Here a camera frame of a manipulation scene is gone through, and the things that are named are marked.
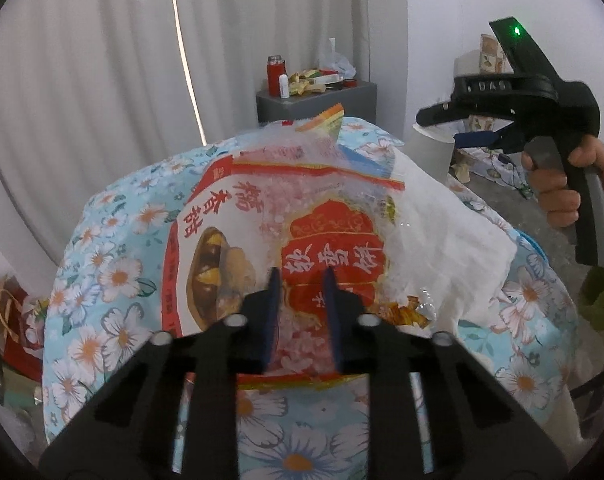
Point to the red tape roll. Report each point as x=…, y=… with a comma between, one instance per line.
x=352, y=83

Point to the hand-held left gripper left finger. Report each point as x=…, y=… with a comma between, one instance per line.
x=272, y=320

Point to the person's right hand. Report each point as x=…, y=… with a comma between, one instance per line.
x=556, y=192

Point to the small white bottle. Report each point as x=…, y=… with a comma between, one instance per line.
x=284, y=86

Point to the patterned tile column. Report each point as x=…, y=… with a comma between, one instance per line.
x=489, y=55

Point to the white tube box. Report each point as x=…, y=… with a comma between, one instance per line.
x=327, y=79

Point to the red print plastic food bag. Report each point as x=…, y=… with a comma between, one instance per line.
x=232, y=210

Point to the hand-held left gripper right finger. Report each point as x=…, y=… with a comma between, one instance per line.
x=334, y=320

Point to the white curtain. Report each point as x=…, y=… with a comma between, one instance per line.
x=82, y=85

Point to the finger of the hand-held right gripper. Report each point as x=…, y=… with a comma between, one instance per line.
x=434, y=115
x=476, y=140

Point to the clear plastic bag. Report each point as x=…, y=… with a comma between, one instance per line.
x=334, y=57

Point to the floral light blue blanket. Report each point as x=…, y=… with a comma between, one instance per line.
x=107, y=270

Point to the yellow crumpled wrappers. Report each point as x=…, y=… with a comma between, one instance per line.
x=304, y=82

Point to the grey cabinet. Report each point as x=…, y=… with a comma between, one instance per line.
x=307, y=105

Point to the red thermos flask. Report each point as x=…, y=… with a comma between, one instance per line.
x=276, y=77

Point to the tan paper scrap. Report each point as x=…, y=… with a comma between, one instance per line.
x=462, y=167

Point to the red gift bag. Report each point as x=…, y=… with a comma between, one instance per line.
x=32, y=330

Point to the white cylindrical bin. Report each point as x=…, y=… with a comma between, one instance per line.
x=431, y=152

